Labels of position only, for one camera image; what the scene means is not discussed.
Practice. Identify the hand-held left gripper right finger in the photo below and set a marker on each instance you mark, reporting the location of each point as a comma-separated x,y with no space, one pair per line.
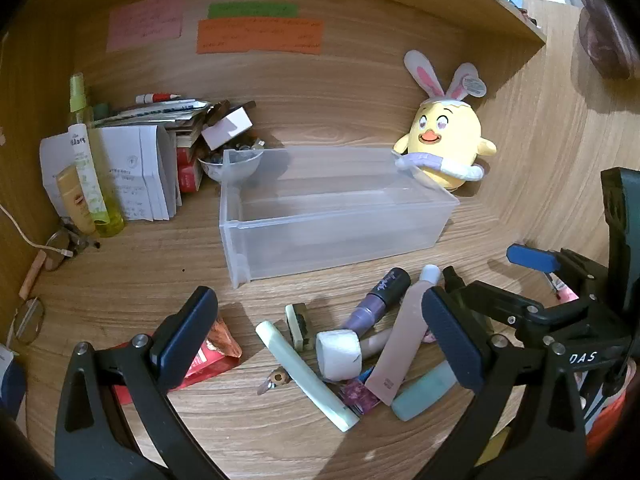
450,340

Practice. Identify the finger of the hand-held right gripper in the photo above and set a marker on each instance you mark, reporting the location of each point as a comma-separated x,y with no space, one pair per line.
532,257
505,305

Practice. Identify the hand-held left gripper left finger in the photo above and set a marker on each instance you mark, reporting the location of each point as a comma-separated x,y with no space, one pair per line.
186,334

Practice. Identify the red foil packet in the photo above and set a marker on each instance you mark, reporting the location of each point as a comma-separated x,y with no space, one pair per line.
220,345

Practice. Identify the pink tube with white cap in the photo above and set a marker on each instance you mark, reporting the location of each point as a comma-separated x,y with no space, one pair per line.
400,340

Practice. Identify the teal tube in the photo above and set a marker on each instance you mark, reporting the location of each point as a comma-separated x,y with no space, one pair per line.
422,395

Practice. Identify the purple tube with black cap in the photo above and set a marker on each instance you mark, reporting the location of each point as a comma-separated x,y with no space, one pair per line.
377,295

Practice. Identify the small magenta glitter item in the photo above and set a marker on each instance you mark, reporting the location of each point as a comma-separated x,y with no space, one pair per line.
359,395

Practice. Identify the small green box black dots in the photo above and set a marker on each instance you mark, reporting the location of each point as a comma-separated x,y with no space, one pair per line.
300,326

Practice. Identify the pale green long tube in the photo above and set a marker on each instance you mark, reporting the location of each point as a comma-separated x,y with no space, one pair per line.
300,372

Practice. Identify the clear plastic storage box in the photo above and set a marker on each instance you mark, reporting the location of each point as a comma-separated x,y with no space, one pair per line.
325,220

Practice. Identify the small brown metal trinket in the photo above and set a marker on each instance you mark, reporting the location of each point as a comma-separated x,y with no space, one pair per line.
275,379

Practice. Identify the yellow chick plush toy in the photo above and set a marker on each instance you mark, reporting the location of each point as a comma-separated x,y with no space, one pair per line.
445,130

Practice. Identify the orange container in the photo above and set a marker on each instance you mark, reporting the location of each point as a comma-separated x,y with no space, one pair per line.
606,422

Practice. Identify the yellow-green spray bottle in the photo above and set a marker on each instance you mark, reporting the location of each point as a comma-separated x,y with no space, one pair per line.
107,200

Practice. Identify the red book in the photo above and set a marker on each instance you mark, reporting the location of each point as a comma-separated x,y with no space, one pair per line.
187,175

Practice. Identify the thin-rim round lens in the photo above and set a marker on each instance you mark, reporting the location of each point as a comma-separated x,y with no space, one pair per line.
27,320

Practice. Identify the wooden stick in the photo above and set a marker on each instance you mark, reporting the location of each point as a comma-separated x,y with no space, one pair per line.
32,276

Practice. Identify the white folded papers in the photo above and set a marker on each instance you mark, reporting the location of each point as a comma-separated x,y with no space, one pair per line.
135,175

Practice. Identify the white bowl of small bits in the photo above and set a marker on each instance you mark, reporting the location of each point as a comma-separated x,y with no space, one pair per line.
212,167

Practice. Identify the orange-yellow lotion bottle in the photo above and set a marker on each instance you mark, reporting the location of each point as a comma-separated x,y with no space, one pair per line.
72,200

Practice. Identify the blue and white box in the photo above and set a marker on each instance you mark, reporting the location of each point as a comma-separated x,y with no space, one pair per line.
10,382

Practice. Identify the white tube with green print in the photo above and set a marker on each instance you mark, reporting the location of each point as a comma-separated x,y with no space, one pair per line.
82,160

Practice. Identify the small white carton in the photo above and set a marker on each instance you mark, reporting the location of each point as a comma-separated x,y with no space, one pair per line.
227,127

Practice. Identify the dark brown round object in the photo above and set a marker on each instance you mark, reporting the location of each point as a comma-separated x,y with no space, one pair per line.
605,42

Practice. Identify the stack of booklets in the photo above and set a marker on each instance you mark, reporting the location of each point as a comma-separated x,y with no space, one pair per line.
150,112

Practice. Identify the red and white marker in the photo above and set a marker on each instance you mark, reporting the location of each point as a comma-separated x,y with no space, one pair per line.
157,97

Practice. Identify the dark green small box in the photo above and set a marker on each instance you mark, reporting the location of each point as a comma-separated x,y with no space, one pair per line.
101,110

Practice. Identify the orange sticky note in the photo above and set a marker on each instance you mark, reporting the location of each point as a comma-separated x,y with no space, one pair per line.
260,36

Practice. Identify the pink sticky note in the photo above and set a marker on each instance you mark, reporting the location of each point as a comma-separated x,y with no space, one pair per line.
144,22

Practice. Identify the green sticky note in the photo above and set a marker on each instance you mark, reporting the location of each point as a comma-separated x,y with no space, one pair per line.
252,10

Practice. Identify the dark-frame eyeglasses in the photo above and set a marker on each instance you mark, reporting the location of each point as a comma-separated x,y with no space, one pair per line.
60,251

